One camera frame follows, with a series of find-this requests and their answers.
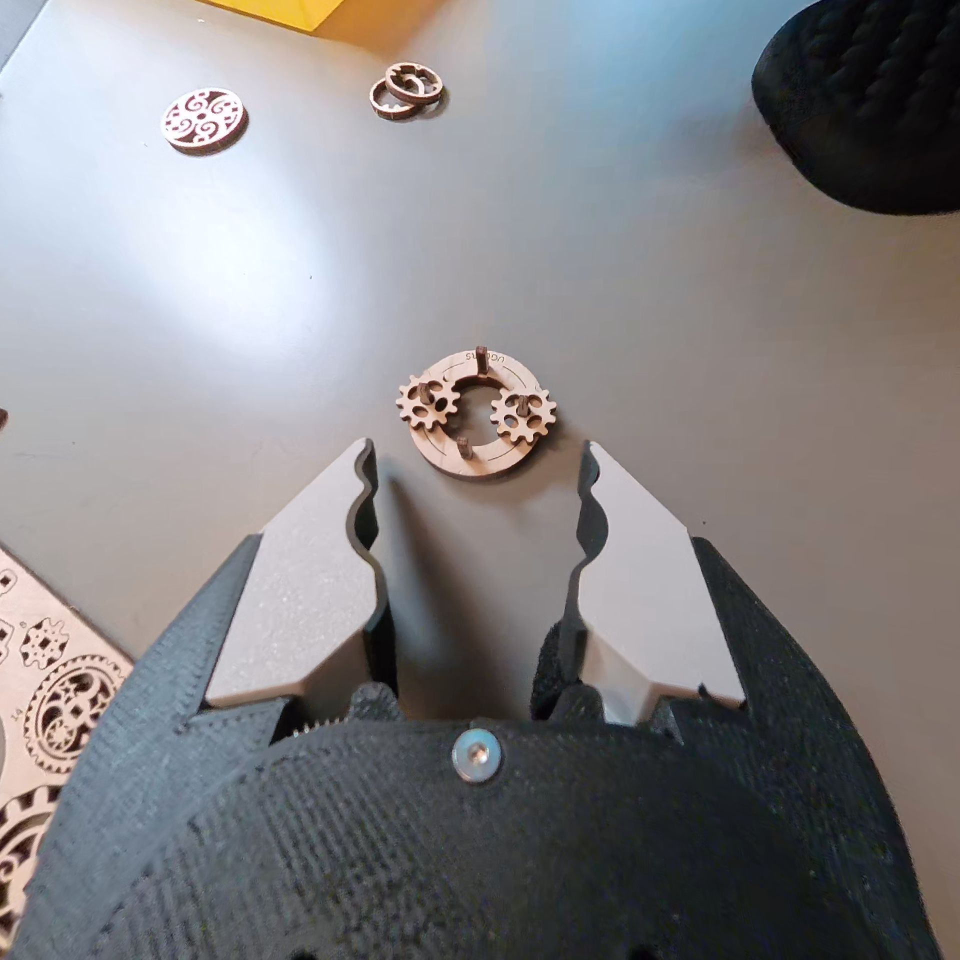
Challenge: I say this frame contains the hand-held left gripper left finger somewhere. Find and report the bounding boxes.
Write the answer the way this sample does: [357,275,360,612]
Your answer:
[201,437,399,710]

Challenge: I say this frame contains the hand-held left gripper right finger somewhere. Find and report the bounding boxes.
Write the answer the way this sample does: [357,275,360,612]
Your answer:
[558,438,747,727]

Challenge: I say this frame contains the small wooden gear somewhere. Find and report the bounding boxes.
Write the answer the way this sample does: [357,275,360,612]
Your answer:
[489,387,557,446]
[395,374,461,434]

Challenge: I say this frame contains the wooden ring base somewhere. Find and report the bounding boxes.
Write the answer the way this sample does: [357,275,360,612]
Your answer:
[407,345,550,483]

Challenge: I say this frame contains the ornate wooden disc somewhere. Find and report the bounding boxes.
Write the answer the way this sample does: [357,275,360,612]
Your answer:
[161,86,249,157]

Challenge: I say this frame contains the wooden parts board round holes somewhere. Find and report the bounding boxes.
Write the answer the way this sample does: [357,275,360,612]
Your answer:
[0,543,138,920]

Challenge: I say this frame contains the black woven armrest pad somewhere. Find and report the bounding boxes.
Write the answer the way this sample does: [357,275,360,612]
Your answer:
[750,0,960,220]

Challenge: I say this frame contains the yellow plastic bin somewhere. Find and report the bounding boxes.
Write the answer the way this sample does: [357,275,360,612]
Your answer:
[196,0,363,36]

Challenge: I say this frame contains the small wooden ring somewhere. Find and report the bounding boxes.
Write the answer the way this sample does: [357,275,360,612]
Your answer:
[369,73,423,123]
[384,61,447,105]

